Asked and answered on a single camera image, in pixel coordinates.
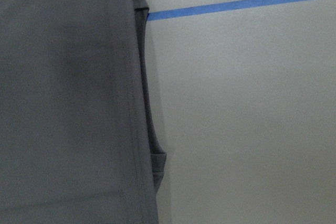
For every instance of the brown t-shirt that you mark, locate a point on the brown t-shirt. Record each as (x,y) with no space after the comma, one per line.
(77,138)

